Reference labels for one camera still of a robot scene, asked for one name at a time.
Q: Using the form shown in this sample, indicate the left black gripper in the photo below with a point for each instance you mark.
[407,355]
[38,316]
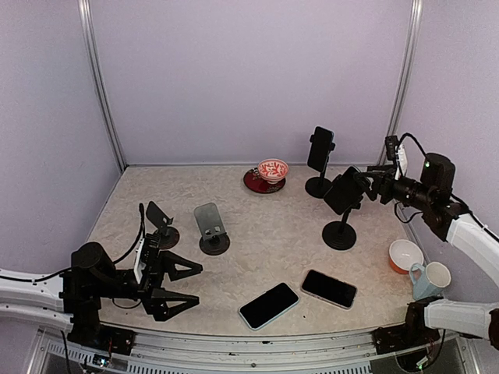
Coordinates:
[153,297]

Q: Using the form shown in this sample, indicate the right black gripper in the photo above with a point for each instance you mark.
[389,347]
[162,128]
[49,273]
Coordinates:
[381,179]

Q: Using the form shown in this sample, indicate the folding phone stand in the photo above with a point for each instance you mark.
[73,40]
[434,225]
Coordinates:
[168,235]
[214,238]

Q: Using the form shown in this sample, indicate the black pole stand clamp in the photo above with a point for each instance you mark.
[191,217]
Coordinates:
[319,185]

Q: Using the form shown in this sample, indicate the black pole stand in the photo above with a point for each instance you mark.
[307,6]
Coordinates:
[340,235]

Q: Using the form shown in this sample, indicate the phone blue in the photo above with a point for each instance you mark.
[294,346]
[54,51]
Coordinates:
[344,191]
[269,306]

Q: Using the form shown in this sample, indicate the phone pink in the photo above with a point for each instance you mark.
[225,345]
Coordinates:
[329,289]

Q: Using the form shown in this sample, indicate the phone black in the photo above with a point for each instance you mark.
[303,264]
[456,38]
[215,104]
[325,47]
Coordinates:
[321,145]

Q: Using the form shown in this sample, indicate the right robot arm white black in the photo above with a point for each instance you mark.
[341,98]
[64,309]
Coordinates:
[452,221]

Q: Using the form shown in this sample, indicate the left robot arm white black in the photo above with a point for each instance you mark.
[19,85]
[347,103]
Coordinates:
[71,299]

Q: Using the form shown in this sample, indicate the orange white bowl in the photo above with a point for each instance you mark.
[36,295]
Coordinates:
[404,253]

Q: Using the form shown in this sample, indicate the red patterned teacup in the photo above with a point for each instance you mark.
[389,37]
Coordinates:
[272,170]

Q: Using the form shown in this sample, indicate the red saucer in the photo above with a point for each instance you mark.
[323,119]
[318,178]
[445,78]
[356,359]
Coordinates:
[254,182]

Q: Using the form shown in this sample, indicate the light blue mug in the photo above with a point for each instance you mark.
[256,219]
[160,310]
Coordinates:
[422,285]

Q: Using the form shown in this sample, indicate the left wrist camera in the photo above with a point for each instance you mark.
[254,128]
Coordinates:
[146,262]

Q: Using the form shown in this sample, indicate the front aluminium rail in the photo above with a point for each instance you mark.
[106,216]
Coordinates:
[168,352]

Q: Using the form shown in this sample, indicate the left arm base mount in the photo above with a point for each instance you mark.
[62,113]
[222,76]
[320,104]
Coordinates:
[110,339]

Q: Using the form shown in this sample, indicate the right aluminium frame post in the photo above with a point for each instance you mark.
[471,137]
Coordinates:
[407,64]

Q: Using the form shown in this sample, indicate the aluminium frame post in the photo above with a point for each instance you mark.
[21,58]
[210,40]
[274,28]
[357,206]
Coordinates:
[407,64]
[99,86]

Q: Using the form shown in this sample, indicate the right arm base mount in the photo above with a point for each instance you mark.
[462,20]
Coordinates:
[412,333]

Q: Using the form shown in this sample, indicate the left aluminium frame post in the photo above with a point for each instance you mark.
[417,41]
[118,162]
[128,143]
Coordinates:
[99,86]

